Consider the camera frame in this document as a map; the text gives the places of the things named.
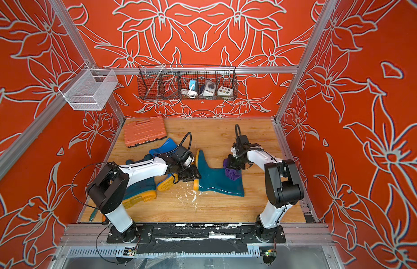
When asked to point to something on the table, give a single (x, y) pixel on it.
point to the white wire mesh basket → (89, 89)
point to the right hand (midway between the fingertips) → (224, 166)
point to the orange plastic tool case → (140, 131)
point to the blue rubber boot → (167, 181)
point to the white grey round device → (209, 89)
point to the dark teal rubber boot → (143, 191)
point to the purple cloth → (233, 174)
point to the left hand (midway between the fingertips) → (200, 177)
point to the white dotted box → (225, 91)
